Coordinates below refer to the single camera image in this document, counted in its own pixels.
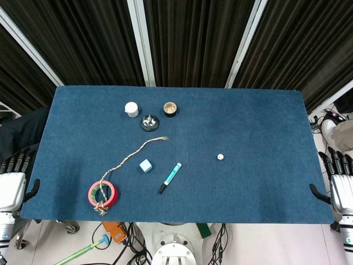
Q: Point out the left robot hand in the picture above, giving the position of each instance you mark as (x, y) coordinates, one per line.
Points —
(11, 190)

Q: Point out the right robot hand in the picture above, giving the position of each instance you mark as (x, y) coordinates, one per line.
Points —
(342, 190)

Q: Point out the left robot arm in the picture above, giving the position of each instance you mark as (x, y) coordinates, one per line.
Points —
(5, 234)

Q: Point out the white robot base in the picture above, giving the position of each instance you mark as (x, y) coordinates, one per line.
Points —
(173, 245)

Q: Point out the khaki trouser leg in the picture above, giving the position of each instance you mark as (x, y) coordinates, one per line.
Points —
(344, 135)

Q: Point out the white shoe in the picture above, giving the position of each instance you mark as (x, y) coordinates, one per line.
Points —
(329, 129)

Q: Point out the chrome chair leg caster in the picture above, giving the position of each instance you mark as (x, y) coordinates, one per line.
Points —
(67, 225)

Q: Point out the red tape roll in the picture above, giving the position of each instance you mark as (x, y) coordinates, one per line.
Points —
(113, 197)

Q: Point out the orange box device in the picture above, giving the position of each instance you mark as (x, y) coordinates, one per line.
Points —
(114, 232)

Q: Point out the light blue cube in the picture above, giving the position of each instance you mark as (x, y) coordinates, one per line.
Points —
(145, 166)

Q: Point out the dark green block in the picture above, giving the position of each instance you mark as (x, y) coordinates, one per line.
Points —
(204, 230)

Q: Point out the white bottle cap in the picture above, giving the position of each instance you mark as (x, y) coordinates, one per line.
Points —
(131, 109)

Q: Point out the teal marker pen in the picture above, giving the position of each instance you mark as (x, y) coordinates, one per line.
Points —
(171, 176)

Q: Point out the blue table cloth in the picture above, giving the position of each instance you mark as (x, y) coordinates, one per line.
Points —
(193, 124)

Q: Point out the black cup beige inside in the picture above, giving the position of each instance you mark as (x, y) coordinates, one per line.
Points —
(170, 109)

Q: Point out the white frame post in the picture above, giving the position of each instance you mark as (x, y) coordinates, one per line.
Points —
(245, 44)
(331, 100)
(142, 41)
(30, 49)

